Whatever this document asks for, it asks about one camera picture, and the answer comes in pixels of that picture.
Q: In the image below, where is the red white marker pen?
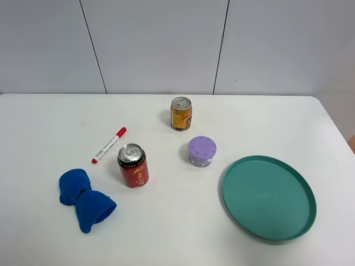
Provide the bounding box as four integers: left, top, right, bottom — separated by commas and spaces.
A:
92, 127, 127, 164

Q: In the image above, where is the yellow drink can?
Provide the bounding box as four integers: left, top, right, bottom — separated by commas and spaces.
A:
170, 96, 192, 131

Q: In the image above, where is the purple lidded round container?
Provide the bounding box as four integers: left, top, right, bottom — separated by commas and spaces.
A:
188, 136, 217, 167

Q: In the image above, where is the red drink can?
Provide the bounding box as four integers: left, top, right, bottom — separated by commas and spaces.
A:
117, 144, 149, 188

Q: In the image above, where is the teal round plate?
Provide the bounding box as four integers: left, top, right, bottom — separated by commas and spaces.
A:
221, 155, 317, 242

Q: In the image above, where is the blue cloth bundle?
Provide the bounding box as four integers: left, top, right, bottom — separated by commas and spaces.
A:
59, 168, 117, 233

